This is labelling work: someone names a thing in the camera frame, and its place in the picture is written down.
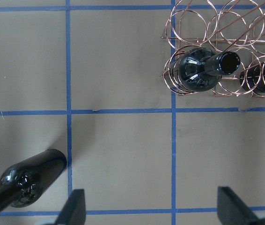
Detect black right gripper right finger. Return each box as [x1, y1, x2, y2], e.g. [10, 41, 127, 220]
[217, 186, 258, 225]

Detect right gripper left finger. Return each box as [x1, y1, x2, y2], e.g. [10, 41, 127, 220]
[55, 189, 86, 225]

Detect copper wire bottle basket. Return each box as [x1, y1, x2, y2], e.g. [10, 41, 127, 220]
[162, 0, 265, 98]

